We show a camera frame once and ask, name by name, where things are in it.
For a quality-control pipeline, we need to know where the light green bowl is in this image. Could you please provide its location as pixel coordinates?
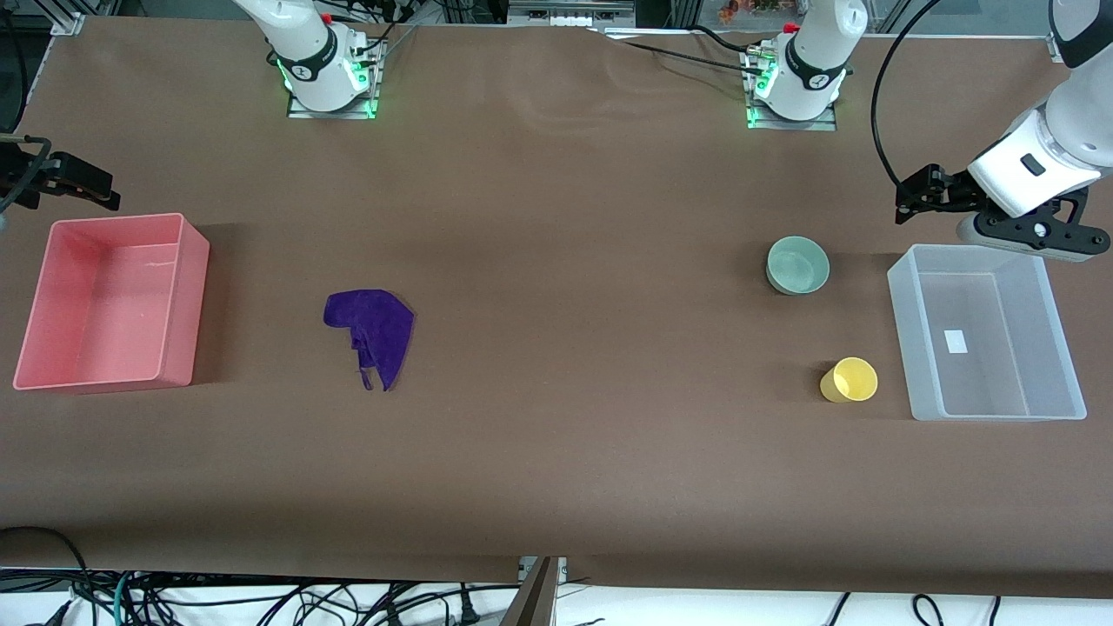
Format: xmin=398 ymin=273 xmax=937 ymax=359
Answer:
xmin=765 ymin=236 xmax=831 ymax=296

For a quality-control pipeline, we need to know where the short black table cable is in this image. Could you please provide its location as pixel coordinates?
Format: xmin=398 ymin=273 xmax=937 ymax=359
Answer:
xmin=691 ymin=24 xmax=766 ymax=57

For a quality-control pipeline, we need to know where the translucent white plastic bin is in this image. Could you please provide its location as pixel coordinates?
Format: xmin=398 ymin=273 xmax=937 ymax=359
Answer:
xmin=886 ymin=243 xmax=1088 ymax=423

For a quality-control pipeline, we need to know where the yellow plastic cup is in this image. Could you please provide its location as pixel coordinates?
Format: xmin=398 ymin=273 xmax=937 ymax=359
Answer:
xmin=819 ymin=356 xmax=879 ymax=404

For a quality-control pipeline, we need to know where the grey metal profile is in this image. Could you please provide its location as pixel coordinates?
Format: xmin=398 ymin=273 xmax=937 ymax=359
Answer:
xmin=500 ymin=556 xmax=559 ymax=626

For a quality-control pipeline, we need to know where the purple cloth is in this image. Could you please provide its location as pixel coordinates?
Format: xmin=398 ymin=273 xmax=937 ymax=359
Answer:
xmin=323 ymin=289 xmax=417 ymax=392

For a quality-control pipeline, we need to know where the thick black looping cable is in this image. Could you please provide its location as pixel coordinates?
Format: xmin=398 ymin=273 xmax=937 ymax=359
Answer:
xmin=872 ymin=0 xmax=944 ymax=190

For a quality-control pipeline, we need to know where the white power strip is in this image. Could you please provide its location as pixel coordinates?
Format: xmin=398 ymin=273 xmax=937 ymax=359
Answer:
xmin=507 ymin=0 xmax=637 ymax=29

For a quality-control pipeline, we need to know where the long black table cable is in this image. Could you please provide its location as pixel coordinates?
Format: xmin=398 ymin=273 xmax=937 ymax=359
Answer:
xmin=600 ymin=30 xmax=759 ymax=76

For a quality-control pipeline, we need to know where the thin grey gripper cable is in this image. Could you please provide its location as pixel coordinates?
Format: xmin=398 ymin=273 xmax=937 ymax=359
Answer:
xmin=0 ymin=134 xmax=51 ymax=215

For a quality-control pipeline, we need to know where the pink plastic bin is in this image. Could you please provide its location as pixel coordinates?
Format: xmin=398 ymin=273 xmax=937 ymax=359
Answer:
xmin=12 ymin=212 xmax=211 ymax=392

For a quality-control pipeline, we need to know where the black arcing floor cable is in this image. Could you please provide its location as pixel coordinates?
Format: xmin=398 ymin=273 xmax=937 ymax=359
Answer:
xmin=0 ymin=526 xmax=90 ymax=609

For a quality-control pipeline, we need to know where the aluminium frame corner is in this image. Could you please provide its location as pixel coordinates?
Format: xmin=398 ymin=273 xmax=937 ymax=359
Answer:
xmin=50 ymin=0 xmax=114 ymax=36

